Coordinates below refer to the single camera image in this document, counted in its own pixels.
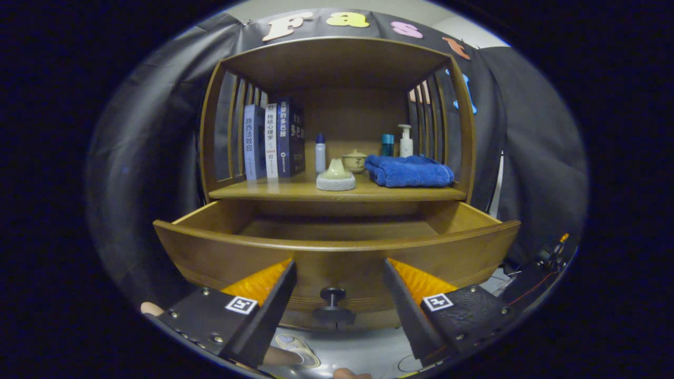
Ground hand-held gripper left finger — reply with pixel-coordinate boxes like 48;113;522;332
147;259;298;369

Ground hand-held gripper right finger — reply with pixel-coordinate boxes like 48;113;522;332
382;257;527;368

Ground black round drawer knob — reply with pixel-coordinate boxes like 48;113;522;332
312;287;357;326

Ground wooden drawer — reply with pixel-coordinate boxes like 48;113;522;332
153;200;522;331

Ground wooden countertop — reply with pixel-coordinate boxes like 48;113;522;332
209;168;468;202

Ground wooden cabinet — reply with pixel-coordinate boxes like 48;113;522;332
199;36;477;332

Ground white slipper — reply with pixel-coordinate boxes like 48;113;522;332
275;333;321;368

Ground blue folded towel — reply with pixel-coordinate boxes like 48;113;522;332
364;154;455;188

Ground black device orange tip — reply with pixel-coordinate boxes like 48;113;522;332
503;233;572;301

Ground beige lidded teacup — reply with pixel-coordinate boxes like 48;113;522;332
342;149;368;174

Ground white pump bottle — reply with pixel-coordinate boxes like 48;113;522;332
398;124;414;158

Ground light blue book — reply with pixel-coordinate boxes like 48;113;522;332
243;104;266;181

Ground white book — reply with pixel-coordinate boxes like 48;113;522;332
264;103;279;179

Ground dark navy book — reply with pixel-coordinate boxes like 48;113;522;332
276;98;306;178

